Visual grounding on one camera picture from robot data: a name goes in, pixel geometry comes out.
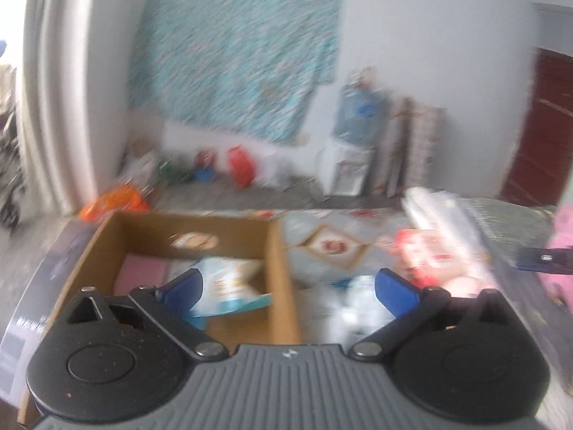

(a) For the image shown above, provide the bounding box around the orange plastic bag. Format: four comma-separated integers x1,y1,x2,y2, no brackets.
80,186,150,222

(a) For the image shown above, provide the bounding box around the teal floral wall cloth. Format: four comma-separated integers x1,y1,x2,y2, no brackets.
127,0,345,144

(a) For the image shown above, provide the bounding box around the grey blanket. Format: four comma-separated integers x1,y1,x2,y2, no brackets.
492,242,573,395

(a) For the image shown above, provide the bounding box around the pink plastic item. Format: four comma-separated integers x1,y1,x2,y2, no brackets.
114,254,171,296

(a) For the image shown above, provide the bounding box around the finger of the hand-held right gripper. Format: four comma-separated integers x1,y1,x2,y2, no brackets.
517,247,573,274

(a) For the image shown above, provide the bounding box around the white curtain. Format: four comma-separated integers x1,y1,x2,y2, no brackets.
15,0,135,229

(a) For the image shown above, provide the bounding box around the brown cardboard box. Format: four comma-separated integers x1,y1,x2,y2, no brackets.
18,210,300,426

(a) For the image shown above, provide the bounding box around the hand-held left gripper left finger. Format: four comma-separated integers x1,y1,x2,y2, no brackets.
56,269,231,361

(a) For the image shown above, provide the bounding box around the white plastic bag teal print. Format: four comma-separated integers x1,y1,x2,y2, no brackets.
298,275,395,345

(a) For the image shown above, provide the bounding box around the dark printed box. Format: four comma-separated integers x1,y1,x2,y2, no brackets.
0,219,108,404

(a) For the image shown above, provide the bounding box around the green floral pillow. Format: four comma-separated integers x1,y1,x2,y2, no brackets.
461,197,560,252

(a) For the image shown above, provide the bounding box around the white water dispenser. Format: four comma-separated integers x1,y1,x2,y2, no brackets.
320,141,377,198

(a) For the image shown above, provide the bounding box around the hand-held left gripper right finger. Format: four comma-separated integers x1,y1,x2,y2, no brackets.
348,269,520,361

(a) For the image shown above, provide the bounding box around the red white wipes packet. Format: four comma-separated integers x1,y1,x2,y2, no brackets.
396,228,484,296

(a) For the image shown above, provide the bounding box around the red plastic bag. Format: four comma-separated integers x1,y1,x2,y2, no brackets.
226,144,255,189

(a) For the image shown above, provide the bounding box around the blue white tissue pack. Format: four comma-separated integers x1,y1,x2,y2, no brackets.
186,256,274,319

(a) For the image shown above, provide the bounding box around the rolled patterned mat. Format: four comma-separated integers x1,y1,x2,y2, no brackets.
385,96,413,195
405,103,448,189

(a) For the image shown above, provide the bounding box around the pink soft thing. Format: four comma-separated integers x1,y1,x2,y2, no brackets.
539,204,573,314

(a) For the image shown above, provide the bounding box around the dark red door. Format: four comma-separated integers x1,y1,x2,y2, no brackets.
499,47,573,209

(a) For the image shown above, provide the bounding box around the clear plastic bag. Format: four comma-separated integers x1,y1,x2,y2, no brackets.
257,152,292,189

